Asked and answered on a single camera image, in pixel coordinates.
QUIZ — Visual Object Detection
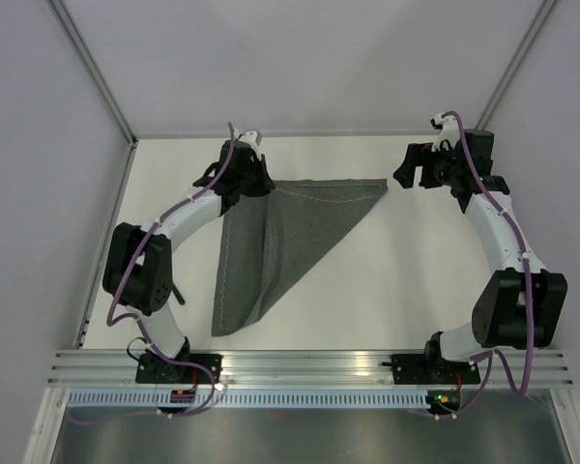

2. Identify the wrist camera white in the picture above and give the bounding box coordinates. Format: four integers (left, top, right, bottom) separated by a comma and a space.
430, 110, 464, 153
234, 130, 262, 152

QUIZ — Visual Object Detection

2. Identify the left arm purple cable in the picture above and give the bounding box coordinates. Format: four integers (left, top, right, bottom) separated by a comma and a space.
104, 121, 238, 362

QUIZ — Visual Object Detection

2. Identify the aluminium rail front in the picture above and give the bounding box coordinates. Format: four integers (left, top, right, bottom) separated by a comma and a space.
47, 348, 574, 388

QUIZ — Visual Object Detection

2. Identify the aluminium frame post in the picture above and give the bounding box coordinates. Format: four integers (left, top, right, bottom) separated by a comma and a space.
475, 0, 561, 130
46, 0, 137, 148

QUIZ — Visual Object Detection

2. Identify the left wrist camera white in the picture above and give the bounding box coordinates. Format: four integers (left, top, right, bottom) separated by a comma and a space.
234, 130, 262, 152

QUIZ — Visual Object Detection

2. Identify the left aluminium frame post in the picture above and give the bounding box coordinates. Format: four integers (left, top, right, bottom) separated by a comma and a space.
46, 0, 137, 148

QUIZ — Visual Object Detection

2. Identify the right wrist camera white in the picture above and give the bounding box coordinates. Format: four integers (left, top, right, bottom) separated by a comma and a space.
430, 110, 464, 153

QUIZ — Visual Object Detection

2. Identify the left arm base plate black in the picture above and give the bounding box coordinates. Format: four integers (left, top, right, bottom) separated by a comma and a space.
135, 352, 222, 385

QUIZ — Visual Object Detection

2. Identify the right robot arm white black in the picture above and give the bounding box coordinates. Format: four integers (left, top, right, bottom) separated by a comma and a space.
392, 130, 567, 394

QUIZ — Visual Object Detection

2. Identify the white slotted cable duct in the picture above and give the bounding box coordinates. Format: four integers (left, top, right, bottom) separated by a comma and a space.
68, 389, 429, 409

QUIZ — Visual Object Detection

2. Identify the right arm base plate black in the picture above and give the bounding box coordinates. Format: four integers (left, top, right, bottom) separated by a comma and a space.
383, 353, 481, 386

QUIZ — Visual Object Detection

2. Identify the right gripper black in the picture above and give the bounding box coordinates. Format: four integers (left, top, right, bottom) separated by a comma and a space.
393, 140, 464, 189

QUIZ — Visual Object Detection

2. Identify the grey cloth napkin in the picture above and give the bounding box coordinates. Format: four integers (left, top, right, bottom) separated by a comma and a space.
211, 179, 388, 337

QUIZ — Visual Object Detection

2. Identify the right aluminium frame post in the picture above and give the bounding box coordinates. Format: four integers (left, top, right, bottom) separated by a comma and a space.
475, 0, 561, 130

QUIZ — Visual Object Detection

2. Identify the gold fork black handle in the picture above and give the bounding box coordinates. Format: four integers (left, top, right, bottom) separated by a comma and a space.
172, 285, 186, 305

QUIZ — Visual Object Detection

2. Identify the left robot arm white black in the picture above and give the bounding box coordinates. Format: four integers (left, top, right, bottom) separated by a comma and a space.
101, 130, 275, 384

